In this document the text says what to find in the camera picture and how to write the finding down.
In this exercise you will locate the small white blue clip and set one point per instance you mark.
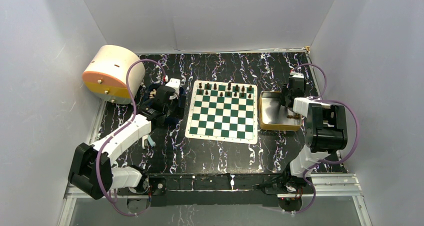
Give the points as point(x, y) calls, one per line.
point(147, 142)

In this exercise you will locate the green white chess board mat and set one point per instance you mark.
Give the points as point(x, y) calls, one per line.
point(227, 118)

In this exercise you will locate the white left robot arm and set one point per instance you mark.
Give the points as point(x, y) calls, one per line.
point(92, 168)

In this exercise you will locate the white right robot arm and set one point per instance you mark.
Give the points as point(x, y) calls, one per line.
point(325, 132)

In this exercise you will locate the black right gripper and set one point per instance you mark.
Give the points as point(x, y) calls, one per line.
point(284, 89)

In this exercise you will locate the cream orange cylindrical drum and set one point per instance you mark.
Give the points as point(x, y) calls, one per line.
point(106, 75)

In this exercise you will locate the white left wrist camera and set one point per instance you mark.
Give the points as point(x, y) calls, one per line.
point(175, 84)

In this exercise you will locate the beige rectangular tin tray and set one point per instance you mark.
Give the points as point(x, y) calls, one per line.
point(272, 116)

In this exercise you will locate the cream pawn piece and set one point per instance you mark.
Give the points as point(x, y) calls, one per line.
point(152, 94)

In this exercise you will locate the dark brown piece in tray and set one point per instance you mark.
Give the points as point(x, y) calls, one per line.
point(295, 117)

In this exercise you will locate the black base frame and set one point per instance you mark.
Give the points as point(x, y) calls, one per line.
point(263, 189)

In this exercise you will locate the blue square tray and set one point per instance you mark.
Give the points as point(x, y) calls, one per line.
point(163, 120)

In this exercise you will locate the aluminium rail frame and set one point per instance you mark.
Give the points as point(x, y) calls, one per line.
point(336, 184)

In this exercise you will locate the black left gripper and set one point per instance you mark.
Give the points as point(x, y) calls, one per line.
point(176, 101)

